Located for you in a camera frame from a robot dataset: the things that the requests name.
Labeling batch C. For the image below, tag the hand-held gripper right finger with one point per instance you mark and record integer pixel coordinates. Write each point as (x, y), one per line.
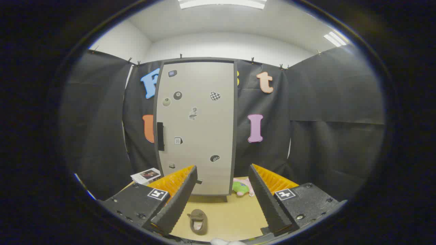
(267, 204)

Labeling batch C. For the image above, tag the brown fuzzy shoe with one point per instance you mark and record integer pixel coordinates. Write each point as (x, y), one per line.
(197, 215)

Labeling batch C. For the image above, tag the white book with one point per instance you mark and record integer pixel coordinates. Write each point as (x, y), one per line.
(144, 177)

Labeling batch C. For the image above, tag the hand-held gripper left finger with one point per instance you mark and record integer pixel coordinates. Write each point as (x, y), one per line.
(177, 204)

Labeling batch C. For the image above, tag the green and pink plush toy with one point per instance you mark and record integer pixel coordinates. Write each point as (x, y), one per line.
(240, 187)

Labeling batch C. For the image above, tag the small ceiling light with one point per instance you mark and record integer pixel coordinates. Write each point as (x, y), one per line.
(334, 39)

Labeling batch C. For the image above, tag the long ceiling light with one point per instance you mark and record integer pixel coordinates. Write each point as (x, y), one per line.
(221, 3)

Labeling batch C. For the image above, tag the grey shoe cabinet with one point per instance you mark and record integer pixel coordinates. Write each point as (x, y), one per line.
(235, 136)

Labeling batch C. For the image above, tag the white rounded object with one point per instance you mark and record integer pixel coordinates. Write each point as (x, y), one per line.
(221, 242)

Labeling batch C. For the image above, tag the light grey shoe cabinet door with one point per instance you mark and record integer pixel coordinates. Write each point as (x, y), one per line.
(197, 153)

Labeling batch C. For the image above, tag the black backdrop cloth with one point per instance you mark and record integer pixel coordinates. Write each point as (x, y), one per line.
(323, 102)

